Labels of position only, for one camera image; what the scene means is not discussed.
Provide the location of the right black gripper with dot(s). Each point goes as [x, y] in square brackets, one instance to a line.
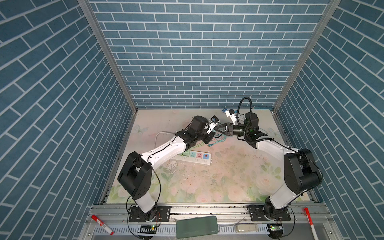
[228, 126]

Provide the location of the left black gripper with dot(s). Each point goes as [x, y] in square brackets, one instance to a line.
[209, 136]

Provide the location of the white power strip coloured sockets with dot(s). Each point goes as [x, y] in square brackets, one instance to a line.
[195, 156]

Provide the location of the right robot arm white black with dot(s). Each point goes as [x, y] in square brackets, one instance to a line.
[300, 172]

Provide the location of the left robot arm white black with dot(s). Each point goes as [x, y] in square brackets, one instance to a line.
[136, 174]

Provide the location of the green rectangular pad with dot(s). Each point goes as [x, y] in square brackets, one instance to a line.
[197, 227]

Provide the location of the red white pen right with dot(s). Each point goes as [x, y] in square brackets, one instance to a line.
[313, 230]

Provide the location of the red marker left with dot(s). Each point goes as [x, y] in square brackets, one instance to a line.
[103, 225]

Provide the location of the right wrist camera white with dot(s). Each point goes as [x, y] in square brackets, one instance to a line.
[232, 115]

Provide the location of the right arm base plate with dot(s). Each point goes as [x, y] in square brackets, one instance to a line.
[259, 213]

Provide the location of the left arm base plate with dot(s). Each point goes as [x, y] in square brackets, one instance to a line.
[157, 213]

